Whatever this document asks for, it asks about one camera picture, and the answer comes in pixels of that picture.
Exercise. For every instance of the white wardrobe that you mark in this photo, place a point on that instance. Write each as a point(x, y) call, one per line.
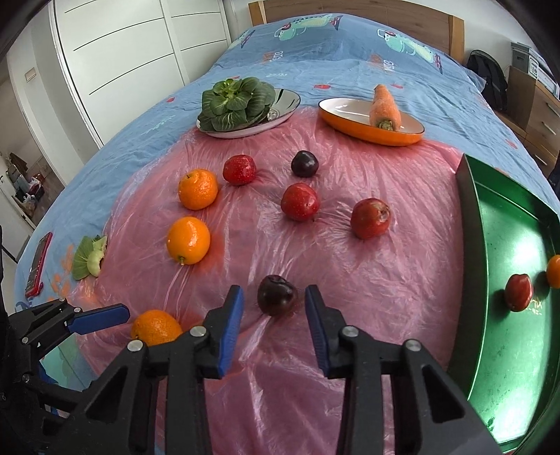
point(131, 43)

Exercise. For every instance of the green metal tray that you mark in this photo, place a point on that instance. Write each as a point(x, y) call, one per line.
point(507, 227)

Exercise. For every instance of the red apple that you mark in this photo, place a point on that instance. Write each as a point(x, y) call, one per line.
point(239, 169)
point(370, 218)
point(519, 292)
point(299, 201)

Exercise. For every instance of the pink plastic sheet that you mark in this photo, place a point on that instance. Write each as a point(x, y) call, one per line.
point(393, 284)

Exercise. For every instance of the blue printed bedsheet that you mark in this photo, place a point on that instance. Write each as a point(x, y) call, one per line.
point(350, 48)

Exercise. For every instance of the pile of household clutter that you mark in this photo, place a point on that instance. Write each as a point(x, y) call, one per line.
point(22, 183)

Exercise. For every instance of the grey printer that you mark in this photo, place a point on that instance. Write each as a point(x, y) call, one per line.
point(525, 59)

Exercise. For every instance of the orange tangerine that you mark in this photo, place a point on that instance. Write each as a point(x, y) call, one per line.
point(554, 271)
point(155, 327)
point(188, 240)
point(198, 188)

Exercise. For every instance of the red smartphone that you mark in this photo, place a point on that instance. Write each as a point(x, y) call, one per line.
point(38, 264)

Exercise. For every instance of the small pale bok choy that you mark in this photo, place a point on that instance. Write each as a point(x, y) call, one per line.
point(89, 257)

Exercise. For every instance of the carrot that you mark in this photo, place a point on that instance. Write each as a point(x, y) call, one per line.
point(384, 109)

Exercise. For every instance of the white wall switch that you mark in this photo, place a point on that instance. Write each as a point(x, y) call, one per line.
point(30, 74)

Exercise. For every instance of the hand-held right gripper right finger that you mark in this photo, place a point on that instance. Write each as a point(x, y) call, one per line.
point(316, 332)

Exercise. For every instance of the orange oval dish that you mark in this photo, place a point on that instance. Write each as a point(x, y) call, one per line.
point(345, 109)

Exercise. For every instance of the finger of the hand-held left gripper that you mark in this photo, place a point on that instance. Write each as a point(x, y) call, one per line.
point(103, 316)
point(48, 387)

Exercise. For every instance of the shiny round plate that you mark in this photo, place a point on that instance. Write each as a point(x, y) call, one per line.
point(284, 103)

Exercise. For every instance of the wooden headboard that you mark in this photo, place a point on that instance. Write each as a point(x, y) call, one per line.
point(393, 11)

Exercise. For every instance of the dark purple plum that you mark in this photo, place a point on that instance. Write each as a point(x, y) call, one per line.
point(275, 295)
point(304, 163)

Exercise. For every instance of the wooden drawer cabinet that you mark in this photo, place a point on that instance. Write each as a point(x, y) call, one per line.
point(538, 113)

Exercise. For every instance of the large green bok choy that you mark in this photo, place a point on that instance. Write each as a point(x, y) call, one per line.
point(236, 103)

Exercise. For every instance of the black backpack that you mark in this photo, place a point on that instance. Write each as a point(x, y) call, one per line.
point(488, 74)

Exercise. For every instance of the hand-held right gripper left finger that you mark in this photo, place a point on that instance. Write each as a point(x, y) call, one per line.
point(232, 332)

